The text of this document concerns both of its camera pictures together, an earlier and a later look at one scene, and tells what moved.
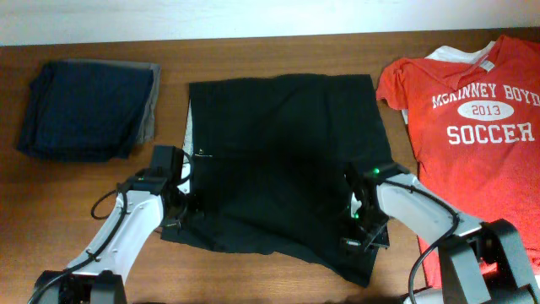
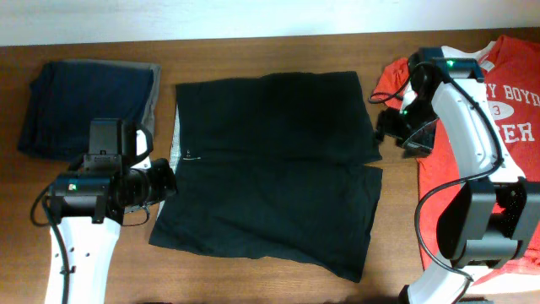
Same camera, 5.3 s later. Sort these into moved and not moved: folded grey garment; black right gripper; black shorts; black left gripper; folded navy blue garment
Moved: black right gripper; black left gripper
Not moved: folded navy blue garment; black shorts; folded grey garment
